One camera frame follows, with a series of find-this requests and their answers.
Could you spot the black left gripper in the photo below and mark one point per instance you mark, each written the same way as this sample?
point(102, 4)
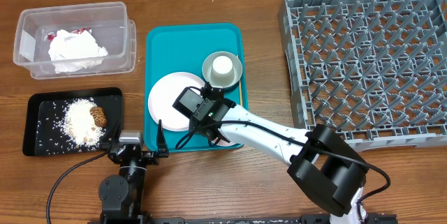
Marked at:
point(152, 157)

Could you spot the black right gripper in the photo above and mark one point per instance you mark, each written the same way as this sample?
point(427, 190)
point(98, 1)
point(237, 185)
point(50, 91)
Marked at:
point(195, 117)

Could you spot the large pink plate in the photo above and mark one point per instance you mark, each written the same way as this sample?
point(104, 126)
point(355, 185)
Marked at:
point(164, 93)

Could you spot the white napkin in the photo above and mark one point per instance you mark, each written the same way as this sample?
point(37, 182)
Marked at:
point(68, 49)

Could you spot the red foil wrapper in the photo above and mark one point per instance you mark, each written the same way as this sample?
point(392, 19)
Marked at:
point(50, 36)

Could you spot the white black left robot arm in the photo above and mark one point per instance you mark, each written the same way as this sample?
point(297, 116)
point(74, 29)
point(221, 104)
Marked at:
point(121, 194)

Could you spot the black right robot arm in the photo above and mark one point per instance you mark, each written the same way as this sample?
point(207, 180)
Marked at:
point(327, 170)

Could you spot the grey dishwasher rack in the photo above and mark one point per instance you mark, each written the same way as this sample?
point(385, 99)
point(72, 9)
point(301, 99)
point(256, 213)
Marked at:
point(372, 70)

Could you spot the white paper cup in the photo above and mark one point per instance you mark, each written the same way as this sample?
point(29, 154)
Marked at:
point(222, 71)

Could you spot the wooden chopstick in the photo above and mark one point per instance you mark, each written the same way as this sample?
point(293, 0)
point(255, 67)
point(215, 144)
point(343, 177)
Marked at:
point(240, 84)

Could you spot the grey bowl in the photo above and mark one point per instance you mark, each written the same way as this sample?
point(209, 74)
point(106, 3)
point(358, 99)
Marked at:
point(207, 64)

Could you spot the rice food scraps pile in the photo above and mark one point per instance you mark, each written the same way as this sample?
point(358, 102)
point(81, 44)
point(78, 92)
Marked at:
point(66, 126)

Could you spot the teal serving tray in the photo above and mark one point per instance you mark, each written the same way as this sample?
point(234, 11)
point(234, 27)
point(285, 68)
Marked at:
point(183, 48)

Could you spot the black plastic tray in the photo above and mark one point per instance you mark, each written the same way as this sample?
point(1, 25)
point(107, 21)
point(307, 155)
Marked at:
point(110, 99)

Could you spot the clear plastic bin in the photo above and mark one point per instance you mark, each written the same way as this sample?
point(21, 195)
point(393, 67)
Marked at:
point(110, 26)

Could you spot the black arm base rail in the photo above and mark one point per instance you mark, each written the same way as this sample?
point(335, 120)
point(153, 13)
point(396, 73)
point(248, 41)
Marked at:
point(304, 219)

